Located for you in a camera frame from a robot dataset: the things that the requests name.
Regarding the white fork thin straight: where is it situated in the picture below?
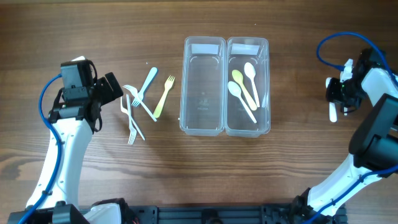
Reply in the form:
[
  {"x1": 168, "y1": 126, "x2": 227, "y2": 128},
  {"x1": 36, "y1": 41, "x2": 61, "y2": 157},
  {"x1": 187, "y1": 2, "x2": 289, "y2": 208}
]
[{"x1": 126, "y1": 95, "x2": 146, "y2": 144}]

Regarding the white fork crossing blue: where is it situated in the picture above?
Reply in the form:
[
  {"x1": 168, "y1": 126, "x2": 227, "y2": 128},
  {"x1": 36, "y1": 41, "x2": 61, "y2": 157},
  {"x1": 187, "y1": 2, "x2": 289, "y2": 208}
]
[{"x1": 123, "y1": 85, "x2": 157, "y2": 122}]

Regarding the light blue plastic fork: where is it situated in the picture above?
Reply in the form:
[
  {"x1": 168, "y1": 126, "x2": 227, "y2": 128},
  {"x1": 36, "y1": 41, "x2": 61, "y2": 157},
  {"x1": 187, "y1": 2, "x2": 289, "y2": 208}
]
[{"x1": 138, "y1": 67, "x2": 158, "y2": 101}]

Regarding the yellow plastic fork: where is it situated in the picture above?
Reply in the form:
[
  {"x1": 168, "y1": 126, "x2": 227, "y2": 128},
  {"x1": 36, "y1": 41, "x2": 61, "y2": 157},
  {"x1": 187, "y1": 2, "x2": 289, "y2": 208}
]
[{"x1": 154, "y1": 76, "x2": 175, "y2": 118}]

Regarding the yellow plastic spoon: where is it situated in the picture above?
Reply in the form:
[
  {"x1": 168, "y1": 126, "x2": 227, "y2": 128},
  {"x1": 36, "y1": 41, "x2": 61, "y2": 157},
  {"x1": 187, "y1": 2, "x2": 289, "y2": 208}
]
[{"x1": 231, "y1": 70, "x2": 257, "y2": 111}]

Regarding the white spoon thick handle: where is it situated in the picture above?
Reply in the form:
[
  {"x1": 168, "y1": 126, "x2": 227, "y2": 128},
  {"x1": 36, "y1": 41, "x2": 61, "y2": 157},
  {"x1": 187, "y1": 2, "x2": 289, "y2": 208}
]
[{"x1": 228, "y1": 81, "x2": 257, "y2": 123}]

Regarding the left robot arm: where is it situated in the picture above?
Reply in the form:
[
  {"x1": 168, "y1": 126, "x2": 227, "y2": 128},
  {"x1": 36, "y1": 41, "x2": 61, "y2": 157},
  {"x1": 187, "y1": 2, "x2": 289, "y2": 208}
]
[{"x1": 8, "y1": 56, "x2": 139, "y2": 223}]

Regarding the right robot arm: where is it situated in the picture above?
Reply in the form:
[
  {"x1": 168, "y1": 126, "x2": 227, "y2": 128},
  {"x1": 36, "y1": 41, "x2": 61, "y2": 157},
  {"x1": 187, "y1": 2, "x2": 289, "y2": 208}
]
[{"x1": 287, "y1": 48, "x2": 397, "y2": 223}]

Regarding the right clear plastic container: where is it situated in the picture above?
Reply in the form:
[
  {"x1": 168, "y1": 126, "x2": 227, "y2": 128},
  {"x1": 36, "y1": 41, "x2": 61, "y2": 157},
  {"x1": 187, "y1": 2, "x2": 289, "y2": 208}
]
[{"x1": 225, "y1": 37, "x2": 271, "y2": 138}]

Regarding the clear plastic container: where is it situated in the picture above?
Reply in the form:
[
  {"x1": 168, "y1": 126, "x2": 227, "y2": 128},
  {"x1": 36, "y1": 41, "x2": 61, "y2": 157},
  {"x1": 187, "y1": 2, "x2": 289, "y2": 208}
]
[
  {"x1": 225, "y1": 37, "x2": 271, "y2": 138},
  {"x1": 180, "y1": 36, "x2": 226, "y2": 136}
]

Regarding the left clear plastic container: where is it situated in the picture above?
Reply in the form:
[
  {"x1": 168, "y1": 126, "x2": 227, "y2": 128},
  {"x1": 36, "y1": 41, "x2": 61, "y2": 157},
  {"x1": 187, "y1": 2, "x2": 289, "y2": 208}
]
[{"x1": 180, "y1": 36, "x2": 226, "y2": 136}]

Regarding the left blue cable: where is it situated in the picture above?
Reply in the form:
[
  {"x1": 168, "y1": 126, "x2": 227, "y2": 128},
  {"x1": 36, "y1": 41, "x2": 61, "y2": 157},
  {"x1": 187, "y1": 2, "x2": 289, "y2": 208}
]
[{"x1": 17, "y1": 73, "x2": 65, "y2": 224}]

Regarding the blue cable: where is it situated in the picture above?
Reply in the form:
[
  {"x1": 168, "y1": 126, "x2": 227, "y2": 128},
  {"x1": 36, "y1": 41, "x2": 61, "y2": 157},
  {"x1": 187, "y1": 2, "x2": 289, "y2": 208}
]
[
  {"x1": 306, "y1": 31, "x2": 398, "y2": 224},
  {"x1": 17, "y1": 73, "x2": 65, "y2": 224}
]

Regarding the right blue cable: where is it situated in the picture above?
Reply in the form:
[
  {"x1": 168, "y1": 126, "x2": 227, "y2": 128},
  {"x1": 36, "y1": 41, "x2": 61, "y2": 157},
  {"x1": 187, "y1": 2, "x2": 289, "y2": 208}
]
[{"x1": 306, "y1": 31, "x2": 398, "y2": 224}]

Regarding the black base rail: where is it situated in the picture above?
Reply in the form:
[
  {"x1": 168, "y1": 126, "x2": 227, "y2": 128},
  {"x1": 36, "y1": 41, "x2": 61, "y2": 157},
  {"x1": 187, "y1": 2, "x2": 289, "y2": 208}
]
[{"x1": 124, "y1": 203, "x2": 346, "y2": 224}]

